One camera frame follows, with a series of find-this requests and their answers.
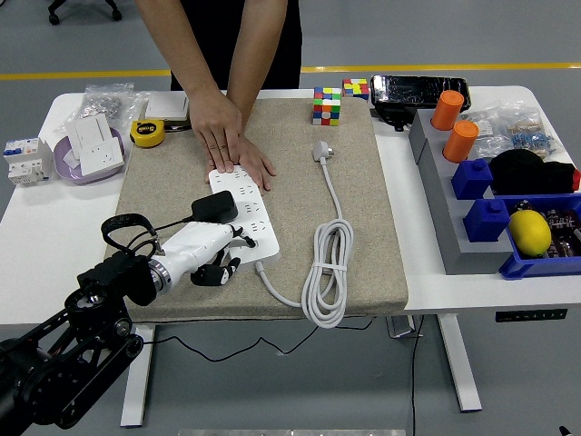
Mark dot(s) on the purple bowl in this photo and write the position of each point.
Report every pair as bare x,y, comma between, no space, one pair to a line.
68,172

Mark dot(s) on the yellow lemon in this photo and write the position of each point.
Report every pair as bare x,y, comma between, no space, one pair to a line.
530,234

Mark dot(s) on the blue plastic bin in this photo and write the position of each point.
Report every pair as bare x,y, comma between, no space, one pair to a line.
535,268

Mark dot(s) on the white power strip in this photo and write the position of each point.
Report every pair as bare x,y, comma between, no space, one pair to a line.
245,191

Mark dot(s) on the clear bag metal parts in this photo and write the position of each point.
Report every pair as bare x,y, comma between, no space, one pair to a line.
106,104

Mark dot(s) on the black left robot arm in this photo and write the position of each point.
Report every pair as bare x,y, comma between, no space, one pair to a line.
86,331

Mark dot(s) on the black device stand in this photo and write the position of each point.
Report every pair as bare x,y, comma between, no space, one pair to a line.
395,118

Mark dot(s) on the person's left forearm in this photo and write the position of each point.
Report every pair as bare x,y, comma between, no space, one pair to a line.
258,54

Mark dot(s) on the grey stepped peg base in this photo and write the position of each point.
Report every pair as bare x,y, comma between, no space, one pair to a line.
454,227

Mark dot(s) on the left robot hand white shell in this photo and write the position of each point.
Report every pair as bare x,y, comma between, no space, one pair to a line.
195,245

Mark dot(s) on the person's right hand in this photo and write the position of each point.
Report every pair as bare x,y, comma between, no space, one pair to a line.
220,127

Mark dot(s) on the black fabric bundle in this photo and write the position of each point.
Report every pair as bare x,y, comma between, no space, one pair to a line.
526,172

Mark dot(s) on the white table leg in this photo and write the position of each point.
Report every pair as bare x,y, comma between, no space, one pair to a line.
458,363
136,390

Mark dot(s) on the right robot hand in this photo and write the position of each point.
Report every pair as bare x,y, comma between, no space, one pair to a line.
567,433

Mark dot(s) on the clear bag small parts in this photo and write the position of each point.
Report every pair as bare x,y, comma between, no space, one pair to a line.
490,143

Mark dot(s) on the person's torso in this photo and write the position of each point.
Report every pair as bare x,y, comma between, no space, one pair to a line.
218,27

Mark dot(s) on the black table control panel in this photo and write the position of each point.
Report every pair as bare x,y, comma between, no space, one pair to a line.
531,315

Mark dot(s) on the person's left hand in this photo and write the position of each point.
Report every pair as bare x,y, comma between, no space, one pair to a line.
258,165

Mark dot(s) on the white wall socket plate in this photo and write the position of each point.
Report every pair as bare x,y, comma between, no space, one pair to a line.
104,156

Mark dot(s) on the black office chair base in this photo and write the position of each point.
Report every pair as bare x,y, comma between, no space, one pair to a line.
53,17

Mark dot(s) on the white wall switch panel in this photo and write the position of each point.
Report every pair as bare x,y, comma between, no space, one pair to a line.
165,106

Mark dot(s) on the blue peg block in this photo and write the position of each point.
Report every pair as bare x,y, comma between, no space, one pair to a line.
485,220
472,179

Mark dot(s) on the orange cylinder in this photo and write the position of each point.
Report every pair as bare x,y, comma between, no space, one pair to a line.
460,141
447,109

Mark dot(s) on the yellow tape measure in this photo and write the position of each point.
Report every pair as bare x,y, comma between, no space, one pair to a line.
147,133

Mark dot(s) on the dark cylinders bundle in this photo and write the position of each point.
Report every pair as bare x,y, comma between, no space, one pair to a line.
563,227

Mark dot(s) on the black plug adapter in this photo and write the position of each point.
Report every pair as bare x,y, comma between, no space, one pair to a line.
213,206

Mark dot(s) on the plain white wall plate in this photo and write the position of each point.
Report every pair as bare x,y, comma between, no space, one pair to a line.
91,129

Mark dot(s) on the clear bag of resistors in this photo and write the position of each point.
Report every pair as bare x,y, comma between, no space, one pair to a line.
531,134

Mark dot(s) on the small colourful puzzle cube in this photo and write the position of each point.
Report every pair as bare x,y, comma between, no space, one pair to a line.
355,88

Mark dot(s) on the white circuit breaker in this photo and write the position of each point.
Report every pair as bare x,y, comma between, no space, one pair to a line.
27,161

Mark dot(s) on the person's right forearm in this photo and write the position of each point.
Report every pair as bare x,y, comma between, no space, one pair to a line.
177,41

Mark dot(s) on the large colourful puzzle cube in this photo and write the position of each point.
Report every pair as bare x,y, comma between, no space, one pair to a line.
327,106

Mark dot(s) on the grey-brown mat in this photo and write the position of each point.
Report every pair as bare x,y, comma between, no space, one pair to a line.
295,204

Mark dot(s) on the dark flat metal object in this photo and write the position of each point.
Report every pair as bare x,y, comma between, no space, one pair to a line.
177,126

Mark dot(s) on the black glossy flat device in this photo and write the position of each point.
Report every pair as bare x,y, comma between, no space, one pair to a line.
417,91

